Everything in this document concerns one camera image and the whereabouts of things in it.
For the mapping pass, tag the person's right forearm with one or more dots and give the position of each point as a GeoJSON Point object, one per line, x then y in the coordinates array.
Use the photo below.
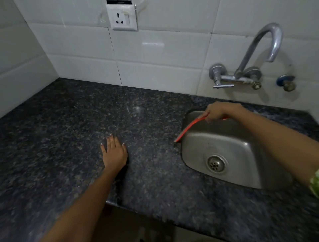
{"type": "Point", "coordinates": [279, 142]}

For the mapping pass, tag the person's left middle finger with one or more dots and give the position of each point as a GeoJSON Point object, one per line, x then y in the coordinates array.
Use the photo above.
{"type": "Point", "coordinates": [114, 142]}

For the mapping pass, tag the stainless steel sink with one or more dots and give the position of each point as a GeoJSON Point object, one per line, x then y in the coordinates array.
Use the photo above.
{"type": "Point", "coordinates": [229, 154]}

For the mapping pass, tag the person's left hand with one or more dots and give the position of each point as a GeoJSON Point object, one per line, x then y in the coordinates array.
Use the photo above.
{"type": "Point", "coordinates": [115, 155]}

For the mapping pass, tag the orange squeegee wiper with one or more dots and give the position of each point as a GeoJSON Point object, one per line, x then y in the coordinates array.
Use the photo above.
{"type": "Point", "coordinates": [188, 129]}

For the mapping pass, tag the person's left forearm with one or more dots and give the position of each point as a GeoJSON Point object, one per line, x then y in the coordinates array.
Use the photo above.
{"type": "Point", "coordinates": [87, 205]}

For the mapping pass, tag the person's right fingers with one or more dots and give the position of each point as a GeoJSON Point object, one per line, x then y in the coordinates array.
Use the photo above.
{"type": "Point", "coordinates": [208, 116]}

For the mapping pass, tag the white wall power socket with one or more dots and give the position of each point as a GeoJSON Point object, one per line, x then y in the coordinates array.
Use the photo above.
{"type": "Point", "coordinates": [122, 18]}

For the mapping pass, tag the chrome wall faucet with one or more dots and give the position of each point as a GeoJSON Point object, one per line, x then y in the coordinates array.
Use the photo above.
{"type": "Point", "coordinates": [246, 59]}

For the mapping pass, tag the green patterned sleeve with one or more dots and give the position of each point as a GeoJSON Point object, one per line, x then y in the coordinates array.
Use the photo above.
{"type": "Point", "coordinates": [314, 183]}

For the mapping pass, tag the blue angle valve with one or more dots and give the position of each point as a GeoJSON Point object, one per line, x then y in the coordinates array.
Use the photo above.
{"type": "Point", "coordinates": [286, 83]}

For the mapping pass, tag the sink drain strainer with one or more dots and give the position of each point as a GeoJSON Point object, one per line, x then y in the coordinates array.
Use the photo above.
{"type": "Point", "coordinates": [216, 163]}

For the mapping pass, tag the person's right hand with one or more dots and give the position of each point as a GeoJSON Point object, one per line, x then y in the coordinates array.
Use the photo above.
{"type": "Point", "coordinates": [220, 111]}

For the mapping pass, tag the person's left little finger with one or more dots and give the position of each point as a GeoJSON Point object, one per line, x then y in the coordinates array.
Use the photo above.
{"type": "Point", "coordinates": [103, 149]}

